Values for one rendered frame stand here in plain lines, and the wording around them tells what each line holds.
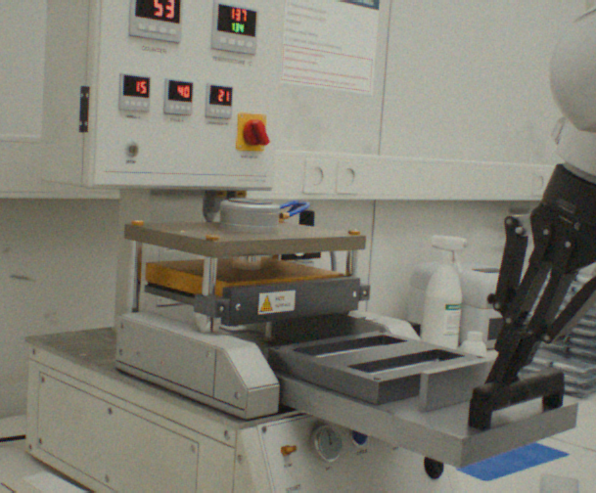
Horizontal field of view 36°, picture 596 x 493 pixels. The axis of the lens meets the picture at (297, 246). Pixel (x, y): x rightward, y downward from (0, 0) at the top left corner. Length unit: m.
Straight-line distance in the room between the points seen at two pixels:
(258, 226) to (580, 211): 0.46
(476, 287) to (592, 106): 1.35
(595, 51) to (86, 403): 0.79
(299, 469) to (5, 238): 0.71
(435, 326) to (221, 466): 1.07
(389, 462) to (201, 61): 0.60
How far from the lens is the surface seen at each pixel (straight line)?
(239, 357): 1.00
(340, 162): 1.93
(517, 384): 0.93
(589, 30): 0.74
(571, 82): 0.73
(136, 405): 1.14
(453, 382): 0.96
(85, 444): 1.25
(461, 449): 0.87
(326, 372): 0.98
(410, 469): 1.16
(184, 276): 1.14
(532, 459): 1.54
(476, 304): 2.05
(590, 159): 0.85
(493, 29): 2.48
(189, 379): 1.06
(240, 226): 1.16
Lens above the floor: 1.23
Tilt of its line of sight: 7 degrees down
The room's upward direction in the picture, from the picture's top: 4 degrees clockwise
